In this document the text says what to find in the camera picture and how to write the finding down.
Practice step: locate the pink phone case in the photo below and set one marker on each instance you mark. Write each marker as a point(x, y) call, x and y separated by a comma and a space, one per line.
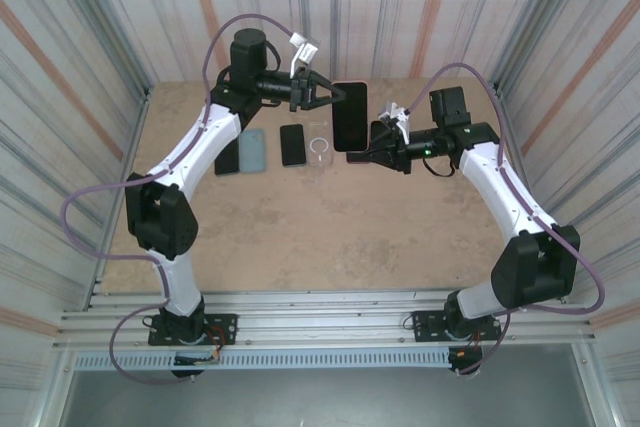
point(356, 82)

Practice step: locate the light blue phone case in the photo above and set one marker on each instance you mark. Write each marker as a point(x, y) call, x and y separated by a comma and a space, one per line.
point(251, 152)

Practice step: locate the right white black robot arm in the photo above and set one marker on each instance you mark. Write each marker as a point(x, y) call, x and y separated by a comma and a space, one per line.
point(490, 177)

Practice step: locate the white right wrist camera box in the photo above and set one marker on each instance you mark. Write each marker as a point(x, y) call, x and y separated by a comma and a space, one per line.
point(395, 112)

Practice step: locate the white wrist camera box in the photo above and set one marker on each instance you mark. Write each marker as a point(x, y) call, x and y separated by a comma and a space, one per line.
point(305, 44)
point(395, 112)

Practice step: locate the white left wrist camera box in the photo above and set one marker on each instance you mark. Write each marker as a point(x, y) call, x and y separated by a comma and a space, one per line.
point(305, 44)

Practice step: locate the aluminium side rail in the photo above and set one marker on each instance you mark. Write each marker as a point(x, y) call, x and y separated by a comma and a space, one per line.
point(496, 91)
point(147, 93)

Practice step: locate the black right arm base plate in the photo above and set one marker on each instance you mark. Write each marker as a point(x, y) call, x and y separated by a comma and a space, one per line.
point(425, 319)

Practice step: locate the aluminium rail frame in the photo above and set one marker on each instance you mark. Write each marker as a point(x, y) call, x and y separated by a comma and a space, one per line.
point(320, 317)

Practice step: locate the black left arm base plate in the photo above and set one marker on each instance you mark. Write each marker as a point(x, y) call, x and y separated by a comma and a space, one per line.
point(225, 322)

